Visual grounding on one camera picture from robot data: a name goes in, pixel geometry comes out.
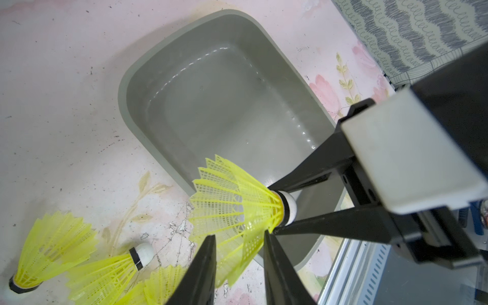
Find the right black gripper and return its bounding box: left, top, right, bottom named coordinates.
left=269, top=46, right=487, bottom=269

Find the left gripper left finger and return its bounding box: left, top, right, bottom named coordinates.
left=166, top=235, right=217, bottom=305

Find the yellow shuttlecock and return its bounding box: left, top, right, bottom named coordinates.
left=8, top=211, right=98, bottom=296
left=189, top=156, right=297, bottom=287
left=66, top=243, right=155, bottom=304
left=115, top=265, right=188, bottom=305

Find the grey plastic storage box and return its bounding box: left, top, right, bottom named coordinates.
left=117, top=9, right=348, bottom=271

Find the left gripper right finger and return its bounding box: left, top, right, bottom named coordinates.
left=263, top=230, right=316, bottom=305

